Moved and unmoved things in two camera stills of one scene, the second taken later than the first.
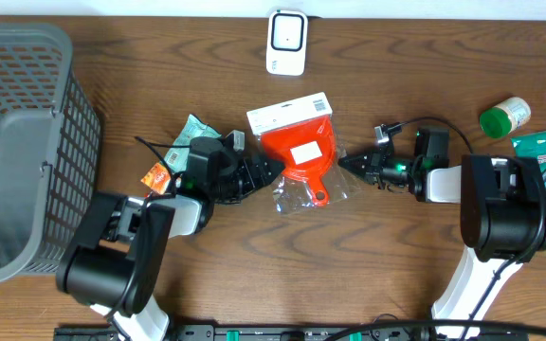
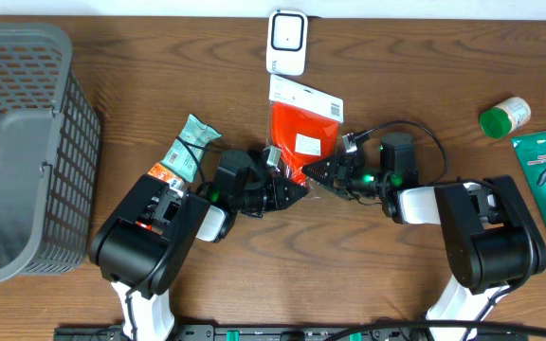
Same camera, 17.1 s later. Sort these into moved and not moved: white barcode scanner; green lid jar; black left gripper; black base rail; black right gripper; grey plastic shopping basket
Moved: black right gripper; black left gripper
Not moved: white barcode scanner; green lid jar; grey plastic shopping basket; black base rail
